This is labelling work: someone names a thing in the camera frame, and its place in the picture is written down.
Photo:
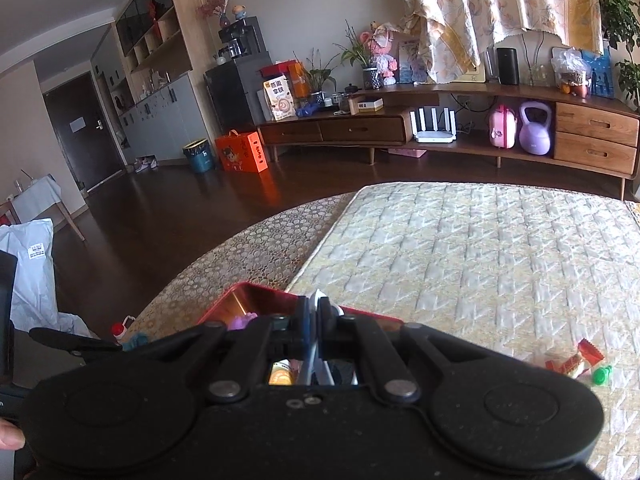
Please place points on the black cylinder speaker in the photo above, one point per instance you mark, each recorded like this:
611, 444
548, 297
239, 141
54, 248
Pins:
506, 66

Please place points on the pair of shoes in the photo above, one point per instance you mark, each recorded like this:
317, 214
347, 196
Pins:
146, 163

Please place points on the blue toy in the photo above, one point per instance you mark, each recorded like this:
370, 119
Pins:
307, 110

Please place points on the cream quilted blanket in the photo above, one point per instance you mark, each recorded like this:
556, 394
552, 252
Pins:
475, 260

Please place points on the wall cabinet with shelves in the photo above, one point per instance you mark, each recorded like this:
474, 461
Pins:
160, 60

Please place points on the vase with dried flowers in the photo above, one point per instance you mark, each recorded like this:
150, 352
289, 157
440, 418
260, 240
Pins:
220, 10

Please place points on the small leafy potted plant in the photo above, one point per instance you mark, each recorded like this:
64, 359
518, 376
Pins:
317, 82

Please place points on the white wifi router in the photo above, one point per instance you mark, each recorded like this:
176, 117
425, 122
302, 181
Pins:
434, 127

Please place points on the teal trash bin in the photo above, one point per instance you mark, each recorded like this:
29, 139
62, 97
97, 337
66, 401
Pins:
199, 157

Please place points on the green candy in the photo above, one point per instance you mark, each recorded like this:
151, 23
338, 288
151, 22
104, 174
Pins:
603, 376

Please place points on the purple kettlebell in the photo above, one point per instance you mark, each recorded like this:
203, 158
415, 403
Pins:
536, 135

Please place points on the dark wooden door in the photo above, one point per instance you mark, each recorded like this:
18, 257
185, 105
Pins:
82, 130

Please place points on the flat red gift box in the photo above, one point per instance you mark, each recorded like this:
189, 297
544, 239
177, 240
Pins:
275, 68

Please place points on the tall plant in white pot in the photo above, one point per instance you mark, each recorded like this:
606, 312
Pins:
625, 35

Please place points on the printed card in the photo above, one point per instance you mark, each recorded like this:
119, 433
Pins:
411, 62

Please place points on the purple hexagon packet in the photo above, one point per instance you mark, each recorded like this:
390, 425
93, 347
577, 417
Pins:
243, 321

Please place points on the person's left hand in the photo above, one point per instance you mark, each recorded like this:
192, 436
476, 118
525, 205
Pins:
10, 435

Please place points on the floral cloth cover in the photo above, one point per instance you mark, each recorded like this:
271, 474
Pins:
500, 5

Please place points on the pale red-edged candy wrapper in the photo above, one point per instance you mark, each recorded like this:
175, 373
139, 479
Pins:
565, 366

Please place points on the pink plush doll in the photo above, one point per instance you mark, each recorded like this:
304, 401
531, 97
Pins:
382, 55

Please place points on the orange gift box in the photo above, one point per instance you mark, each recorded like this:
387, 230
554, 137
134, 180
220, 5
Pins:
242, 152

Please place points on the wooden tv cabinet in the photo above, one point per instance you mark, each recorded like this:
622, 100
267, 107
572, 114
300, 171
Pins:
595, 135

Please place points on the plant in striped pot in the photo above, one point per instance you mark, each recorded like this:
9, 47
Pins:
371, 77

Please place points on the white snack bag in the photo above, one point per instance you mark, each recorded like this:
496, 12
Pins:
280, 100

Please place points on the small table with white cloth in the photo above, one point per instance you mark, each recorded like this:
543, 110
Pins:
35, 197

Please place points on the bottle with red cap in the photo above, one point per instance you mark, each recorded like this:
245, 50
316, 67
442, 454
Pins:
120, 331

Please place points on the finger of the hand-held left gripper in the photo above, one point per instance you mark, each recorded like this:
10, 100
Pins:
70, 340

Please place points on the black mini fridge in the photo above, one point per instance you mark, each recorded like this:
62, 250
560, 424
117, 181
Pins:
232, 97

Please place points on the white sunglasses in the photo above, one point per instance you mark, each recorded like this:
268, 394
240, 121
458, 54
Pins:
316, 305

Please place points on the pink toy suitcase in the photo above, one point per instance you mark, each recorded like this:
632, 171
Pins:
503, 129

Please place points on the small tan box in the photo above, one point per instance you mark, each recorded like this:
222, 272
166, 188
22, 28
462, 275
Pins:
366, 105

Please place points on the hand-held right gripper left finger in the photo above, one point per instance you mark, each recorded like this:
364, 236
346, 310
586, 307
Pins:
302, 322

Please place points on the orange carton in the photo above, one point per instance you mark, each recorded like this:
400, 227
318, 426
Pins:
298, 80

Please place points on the red candy wrapper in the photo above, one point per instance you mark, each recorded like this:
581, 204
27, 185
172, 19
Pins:
591, 351

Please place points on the white plastic bag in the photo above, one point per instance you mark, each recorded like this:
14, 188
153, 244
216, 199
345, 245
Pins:
35, 280

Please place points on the black coffee machine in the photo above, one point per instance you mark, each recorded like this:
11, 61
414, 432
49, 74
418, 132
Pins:
242, 42

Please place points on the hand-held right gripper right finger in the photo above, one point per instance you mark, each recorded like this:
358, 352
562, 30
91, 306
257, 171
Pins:
326, 320

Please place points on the clear plastic bag with fruit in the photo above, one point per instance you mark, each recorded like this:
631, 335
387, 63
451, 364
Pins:
570, 72

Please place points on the small cartoon figurine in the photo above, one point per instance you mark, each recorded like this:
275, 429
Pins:
240, 12

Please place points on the red metal box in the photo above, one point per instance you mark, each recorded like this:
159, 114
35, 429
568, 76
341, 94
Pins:
260, 300

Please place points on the clear glass vase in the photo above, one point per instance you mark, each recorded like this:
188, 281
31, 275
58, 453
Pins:
492, 67

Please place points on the dark teapot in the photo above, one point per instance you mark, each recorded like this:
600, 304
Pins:
351, 90

